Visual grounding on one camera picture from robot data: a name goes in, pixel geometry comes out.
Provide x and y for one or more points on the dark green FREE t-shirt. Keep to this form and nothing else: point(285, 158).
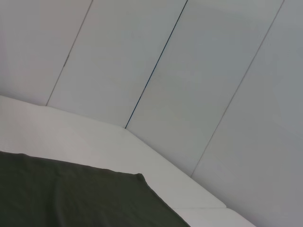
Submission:
point(71, 196)

